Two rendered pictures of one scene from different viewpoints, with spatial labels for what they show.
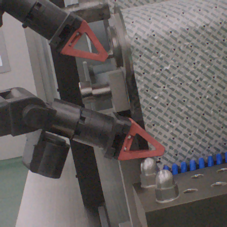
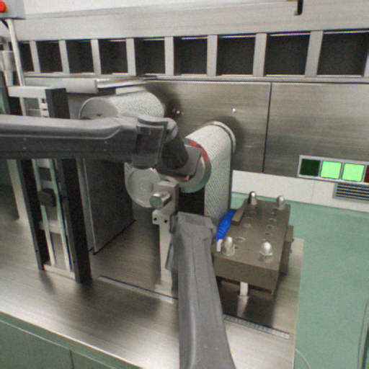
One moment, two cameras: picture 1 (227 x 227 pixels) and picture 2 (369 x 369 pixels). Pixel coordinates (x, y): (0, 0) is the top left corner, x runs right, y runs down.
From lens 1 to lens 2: 98 cm
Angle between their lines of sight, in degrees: 63
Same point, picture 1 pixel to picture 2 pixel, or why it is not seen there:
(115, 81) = (176, 190)
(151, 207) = (274, 267)
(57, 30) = (193, 163)
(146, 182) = (232, 251)
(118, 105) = (176, 205)
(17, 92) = (192, 217)
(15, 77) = not seen: outside the picture
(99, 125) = not seen: hidden behind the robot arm
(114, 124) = (215, 222)
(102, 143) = not seen: hidden behind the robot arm
